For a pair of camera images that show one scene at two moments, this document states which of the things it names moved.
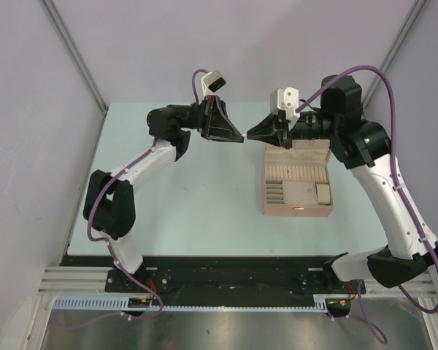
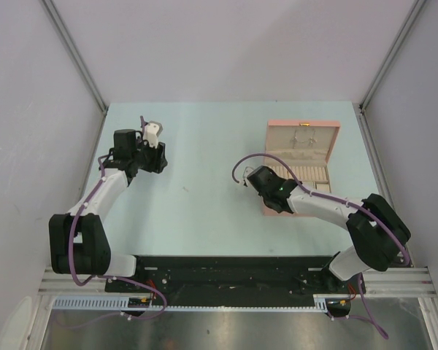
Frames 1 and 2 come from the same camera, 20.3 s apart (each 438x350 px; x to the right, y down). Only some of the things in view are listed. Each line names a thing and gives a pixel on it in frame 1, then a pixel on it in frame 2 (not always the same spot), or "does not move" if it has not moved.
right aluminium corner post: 398,44 does not move
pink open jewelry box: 296,181 does not move
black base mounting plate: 198,276 does not move
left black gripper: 213,123 -> 158,161
